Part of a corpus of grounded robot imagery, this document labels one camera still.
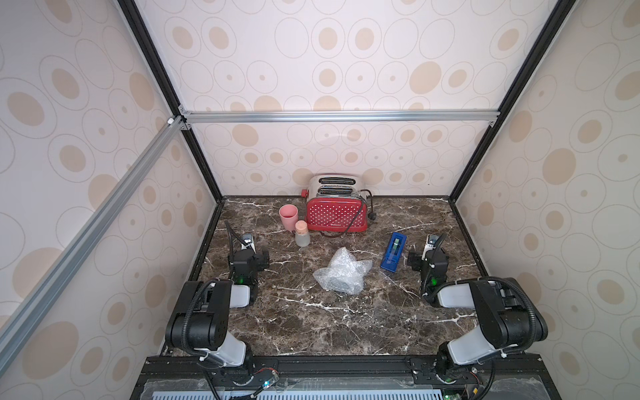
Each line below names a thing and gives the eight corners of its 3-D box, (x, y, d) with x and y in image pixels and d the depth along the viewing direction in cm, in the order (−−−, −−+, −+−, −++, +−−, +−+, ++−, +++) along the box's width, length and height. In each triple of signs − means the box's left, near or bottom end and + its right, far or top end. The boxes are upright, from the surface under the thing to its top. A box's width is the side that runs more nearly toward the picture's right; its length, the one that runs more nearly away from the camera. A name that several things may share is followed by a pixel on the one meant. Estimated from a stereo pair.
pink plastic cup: (280, 235, 108) (277, 221, 100) (283, 219, 114) (280, 204, 106) (297, 235, 108) (295, 221, 100) (299, 219, 114) (297, 204, 106)
